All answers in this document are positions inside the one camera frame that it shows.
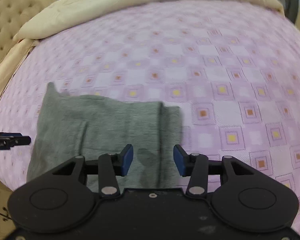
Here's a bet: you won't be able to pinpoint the purple checked bedsheet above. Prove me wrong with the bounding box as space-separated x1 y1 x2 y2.
0 0 300 240

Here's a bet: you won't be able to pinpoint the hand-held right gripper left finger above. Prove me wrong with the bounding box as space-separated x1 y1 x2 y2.
51 144 134 196

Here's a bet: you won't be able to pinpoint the beige satin bed cover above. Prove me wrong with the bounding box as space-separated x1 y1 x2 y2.
0 39 38 114

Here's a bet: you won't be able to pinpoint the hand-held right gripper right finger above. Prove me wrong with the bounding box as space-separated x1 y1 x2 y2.
173 144 256 195

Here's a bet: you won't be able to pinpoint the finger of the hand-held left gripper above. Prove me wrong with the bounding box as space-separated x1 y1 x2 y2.
0 131 32 151

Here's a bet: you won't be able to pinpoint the grey speckled pants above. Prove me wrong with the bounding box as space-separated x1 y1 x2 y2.
26 82 184 193

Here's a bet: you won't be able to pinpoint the beige tufted headboard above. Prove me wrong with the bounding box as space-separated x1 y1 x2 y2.
0 0 59 69

